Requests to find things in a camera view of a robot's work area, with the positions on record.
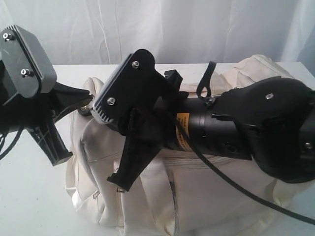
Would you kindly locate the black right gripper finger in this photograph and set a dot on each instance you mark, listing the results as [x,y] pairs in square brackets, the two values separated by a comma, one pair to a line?
[137,155]

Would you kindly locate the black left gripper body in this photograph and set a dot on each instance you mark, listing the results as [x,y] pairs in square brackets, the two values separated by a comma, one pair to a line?
[19,113]

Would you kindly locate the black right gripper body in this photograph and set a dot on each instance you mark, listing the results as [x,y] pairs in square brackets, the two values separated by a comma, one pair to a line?
[145,124]

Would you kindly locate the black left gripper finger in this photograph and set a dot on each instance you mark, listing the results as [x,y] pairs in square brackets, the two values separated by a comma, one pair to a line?
[49,140]
[64,99]

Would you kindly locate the metal ring with dark clasp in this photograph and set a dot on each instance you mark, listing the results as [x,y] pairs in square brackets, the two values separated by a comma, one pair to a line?
[85,111]

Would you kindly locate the cream canvas duffel bag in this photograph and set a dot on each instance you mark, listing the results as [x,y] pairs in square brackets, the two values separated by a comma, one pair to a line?
[176,195]

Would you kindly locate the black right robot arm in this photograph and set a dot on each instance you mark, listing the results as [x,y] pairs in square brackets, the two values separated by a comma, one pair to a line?
[271,122]

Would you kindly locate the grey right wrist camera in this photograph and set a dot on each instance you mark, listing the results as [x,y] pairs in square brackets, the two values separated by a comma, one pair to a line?
[134,83]

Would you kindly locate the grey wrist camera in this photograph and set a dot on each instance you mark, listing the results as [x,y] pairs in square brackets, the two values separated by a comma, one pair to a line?
[26,62]
[134,83]

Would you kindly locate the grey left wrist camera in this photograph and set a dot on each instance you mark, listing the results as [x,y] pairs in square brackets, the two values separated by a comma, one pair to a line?
[26,62]

